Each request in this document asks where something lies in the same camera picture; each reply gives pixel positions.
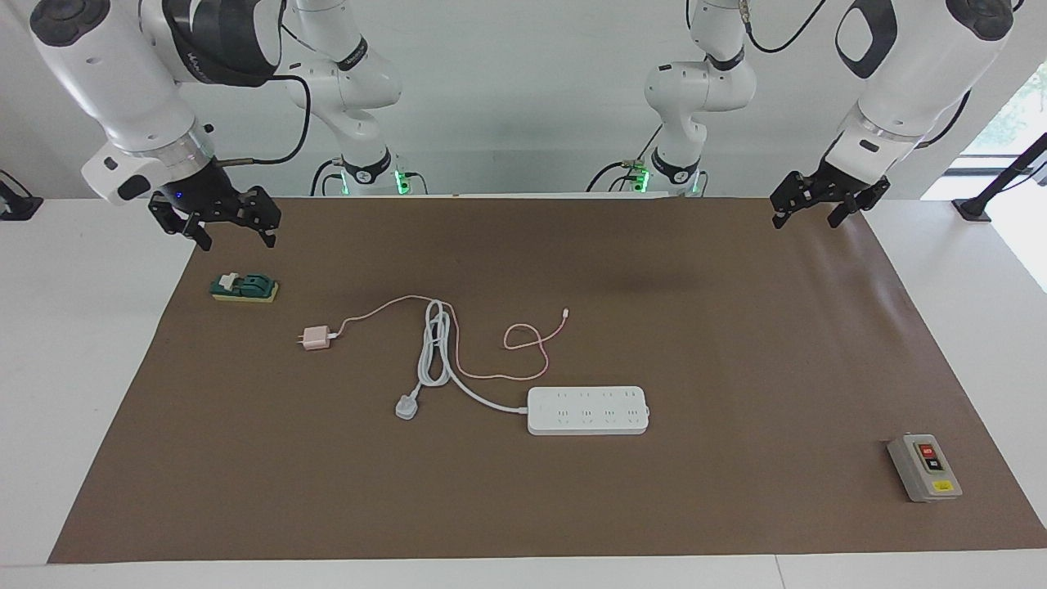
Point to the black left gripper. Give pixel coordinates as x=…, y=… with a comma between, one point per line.
x=830, y=186

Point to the green knife switch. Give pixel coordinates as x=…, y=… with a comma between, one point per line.
x=245, y=288

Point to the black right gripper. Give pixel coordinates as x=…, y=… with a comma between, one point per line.
x=208, y=196

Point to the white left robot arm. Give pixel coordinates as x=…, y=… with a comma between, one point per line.
x=916, y=74

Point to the pink charger adapter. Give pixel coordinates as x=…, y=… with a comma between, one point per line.
x=315, y=339

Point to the black table clamp stand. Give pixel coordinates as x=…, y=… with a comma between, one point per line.
x=973, y=209
x=16, y=206

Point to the grey on-off switch box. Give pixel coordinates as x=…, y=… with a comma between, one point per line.
x=924, y=468

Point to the white power strip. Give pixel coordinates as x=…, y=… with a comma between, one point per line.
x=589, y=411

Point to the brown table mat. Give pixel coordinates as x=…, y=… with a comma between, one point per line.
x=654, y=507

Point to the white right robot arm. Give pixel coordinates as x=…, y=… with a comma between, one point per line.
x=123, y=82

